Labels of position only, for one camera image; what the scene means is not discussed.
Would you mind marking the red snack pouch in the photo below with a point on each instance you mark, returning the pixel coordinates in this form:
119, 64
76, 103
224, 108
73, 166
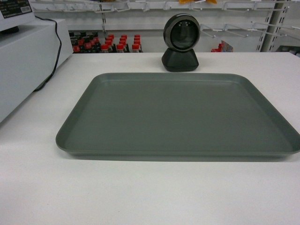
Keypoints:
223, 47

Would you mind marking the white slotted shelf upright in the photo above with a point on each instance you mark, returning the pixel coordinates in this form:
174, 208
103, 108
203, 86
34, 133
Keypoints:
275, 22

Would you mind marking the black round barcode scanner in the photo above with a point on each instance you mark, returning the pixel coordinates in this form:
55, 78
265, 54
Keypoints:
181, 34

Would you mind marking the grey silver tray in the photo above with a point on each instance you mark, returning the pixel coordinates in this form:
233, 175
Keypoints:
176, 115

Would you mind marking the white cash register box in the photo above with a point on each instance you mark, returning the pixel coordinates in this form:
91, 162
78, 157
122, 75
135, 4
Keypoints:
28, 57

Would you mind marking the red cap sauce bottles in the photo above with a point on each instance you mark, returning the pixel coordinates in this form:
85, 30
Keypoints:
90, 42

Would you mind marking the white wire hook rack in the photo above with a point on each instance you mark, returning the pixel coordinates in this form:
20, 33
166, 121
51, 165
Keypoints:
240, 18

